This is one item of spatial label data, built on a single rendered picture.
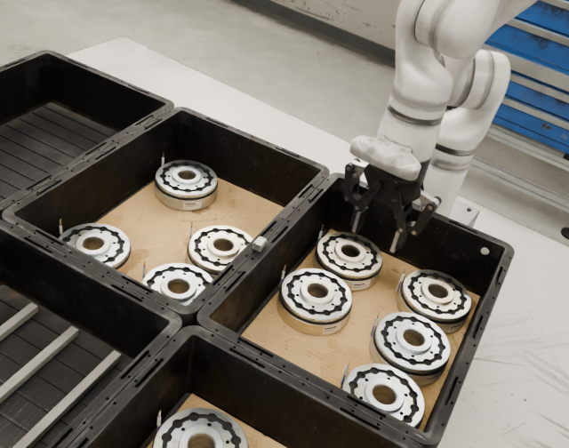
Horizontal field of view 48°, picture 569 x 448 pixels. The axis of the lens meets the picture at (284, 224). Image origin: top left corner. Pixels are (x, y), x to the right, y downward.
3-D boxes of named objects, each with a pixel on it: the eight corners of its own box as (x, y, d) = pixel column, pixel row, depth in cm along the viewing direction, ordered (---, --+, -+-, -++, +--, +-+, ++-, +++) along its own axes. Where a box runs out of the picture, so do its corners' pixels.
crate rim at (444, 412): (331, 181, 104) (334, 169, 103) (511, 258, 96) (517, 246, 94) (188, 333, 75) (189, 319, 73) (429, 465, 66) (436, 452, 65)
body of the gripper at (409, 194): (446, 145, 84) (425, 203, 89) (388, 120, 87) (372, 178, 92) (422, 166, 78) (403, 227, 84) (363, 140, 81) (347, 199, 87)
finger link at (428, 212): (428, 202, 83) (404, 229, 87) (439, 211, 83) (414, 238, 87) (436, 193, 85) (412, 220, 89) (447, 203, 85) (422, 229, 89)
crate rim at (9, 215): (179, 116, 113) (179, 103, 111) (331, 181, 104) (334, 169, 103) (-4, 229, 83) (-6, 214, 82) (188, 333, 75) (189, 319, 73)
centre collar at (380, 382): (374, 373, 80) (376, 370, 80) (410, 395, 78) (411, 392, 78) (356, 398, 77) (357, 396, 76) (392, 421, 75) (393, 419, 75)
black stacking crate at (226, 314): (320, 228, 110) (333, 172, 103) (487, 303, 101) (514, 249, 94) (185, 384, 81) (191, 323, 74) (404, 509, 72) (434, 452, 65)
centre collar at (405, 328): (400, 321, 88) (402, 317, 88) (435, 336, 87) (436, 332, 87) (389, 344, 84) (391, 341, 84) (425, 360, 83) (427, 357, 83)
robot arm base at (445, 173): (404, 199, 123) (433, 121, 113) (450, 220, 120) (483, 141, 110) (386, 221, 116) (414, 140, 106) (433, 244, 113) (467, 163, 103)
